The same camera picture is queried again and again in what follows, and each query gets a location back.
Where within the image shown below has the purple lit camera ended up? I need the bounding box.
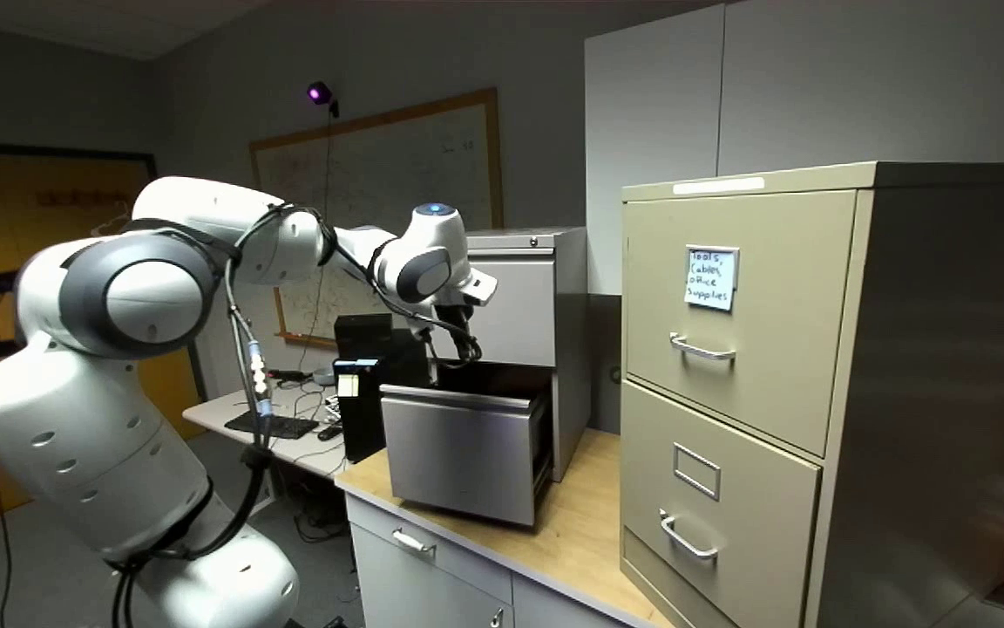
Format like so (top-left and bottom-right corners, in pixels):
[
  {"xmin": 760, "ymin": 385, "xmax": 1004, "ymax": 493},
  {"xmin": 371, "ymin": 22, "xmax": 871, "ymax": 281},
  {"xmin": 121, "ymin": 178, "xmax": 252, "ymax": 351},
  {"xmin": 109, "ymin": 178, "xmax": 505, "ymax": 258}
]
[{"xmin": 306, "ymin": 79, "xmax": 342, "ymax": 119}]

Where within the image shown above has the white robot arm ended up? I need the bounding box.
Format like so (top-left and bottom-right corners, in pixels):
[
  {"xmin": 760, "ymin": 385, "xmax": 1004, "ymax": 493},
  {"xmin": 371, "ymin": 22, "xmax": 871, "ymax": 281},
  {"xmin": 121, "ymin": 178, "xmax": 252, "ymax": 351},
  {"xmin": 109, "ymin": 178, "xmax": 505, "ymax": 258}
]
[{"xmin": 0, "ymin": 175, "xmax": 494, "ymax": 628}]

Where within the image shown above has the grey side table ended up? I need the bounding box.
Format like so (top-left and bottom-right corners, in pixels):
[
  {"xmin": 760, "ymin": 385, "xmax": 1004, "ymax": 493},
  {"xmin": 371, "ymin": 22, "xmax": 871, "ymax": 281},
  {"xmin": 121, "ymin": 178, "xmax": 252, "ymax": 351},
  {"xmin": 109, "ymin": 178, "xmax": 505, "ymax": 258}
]
[{"xmin": 181, "ymin": 385, "xmax": 350, "ymax": 478}]

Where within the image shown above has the black box on desk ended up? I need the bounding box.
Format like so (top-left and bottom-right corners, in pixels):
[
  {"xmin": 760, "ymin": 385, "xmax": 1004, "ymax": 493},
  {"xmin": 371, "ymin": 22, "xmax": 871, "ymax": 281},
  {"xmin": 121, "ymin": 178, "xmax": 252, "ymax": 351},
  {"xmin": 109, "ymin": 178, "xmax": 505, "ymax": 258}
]
[{"xmin": 336, "ymin": 315, "xmax": 429, "ymax": 461}]

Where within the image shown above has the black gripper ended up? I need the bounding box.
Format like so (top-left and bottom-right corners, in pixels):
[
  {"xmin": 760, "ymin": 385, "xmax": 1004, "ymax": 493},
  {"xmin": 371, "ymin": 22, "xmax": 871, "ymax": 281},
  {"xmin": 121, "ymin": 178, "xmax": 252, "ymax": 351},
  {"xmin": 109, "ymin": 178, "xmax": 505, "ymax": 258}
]
[{"xmin": 418, "ymin": 308, "xmax": 481, "ymax": 385}]

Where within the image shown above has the beige file cabinet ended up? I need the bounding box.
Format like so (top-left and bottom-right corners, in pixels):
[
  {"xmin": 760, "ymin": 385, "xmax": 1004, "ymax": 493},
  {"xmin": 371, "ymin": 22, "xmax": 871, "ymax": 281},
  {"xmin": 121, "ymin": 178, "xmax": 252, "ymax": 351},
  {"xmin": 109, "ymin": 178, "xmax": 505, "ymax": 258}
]
[{"xmin": 622, "ymin": 160, "xmax": 1004, "ymax": 628}]

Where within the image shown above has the white note label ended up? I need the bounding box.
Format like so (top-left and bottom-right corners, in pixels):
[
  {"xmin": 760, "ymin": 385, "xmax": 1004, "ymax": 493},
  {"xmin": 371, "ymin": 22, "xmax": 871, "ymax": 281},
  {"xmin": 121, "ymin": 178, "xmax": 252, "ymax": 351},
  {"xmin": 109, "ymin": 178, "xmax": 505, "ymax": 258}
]
[{"xmin": 682, "ymin": 244, "xmax": 740, "ymax": 312}]

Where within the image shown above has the whiteboard with wooden frame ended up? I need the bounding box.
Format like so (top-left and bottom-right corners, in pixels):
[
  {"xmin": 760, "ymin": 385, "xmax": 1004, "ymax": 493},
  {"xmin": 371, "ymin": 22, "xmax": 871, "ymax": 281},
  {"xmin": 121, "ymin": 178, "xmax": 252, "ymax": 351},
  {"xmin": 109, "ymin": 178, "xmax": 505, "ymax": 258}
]
[{"xmin": 249, "ymin": 89, "xmax": 505, "ymax": 351}]

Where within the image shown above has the wooden top desk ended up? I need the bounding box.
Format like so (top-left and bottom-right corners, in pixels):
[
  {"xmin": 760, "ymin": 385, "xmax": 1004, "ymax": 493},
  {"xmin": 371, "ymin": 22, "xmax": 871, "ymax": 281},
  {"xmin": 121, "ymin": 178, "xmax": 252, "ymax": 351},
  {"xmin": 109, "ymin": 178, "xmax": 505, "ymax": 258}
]
[{"xmin": 336, "ymin": 431, "xmax": 672, "ymax": 628}]

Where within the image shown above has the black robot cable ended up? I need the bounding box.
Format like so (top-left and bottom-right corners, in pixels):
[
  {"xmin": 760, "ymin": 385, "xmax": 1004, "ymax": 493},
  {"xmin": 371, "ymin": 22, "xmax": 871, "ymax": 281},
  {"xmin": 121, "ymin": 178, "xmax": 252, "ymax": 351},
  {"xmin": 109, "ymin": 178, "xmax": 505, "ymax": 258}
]
[{"xmin": 104, "ymin": 204, "xmax": 339, "ymax": 628}]

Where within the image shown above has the white file cabinet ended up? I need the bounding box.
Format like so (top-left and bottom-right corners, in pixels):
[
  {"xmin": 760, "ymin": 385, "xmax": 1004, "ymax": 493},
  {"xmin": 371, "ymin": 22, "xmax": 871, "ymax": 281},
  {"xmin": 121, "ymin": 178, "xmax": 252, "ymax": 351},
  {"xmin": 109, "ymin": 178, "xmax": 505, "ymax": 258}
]
[{"xmin": 469, "ymin": 227, "xmax": 593, "ymax": 478}]

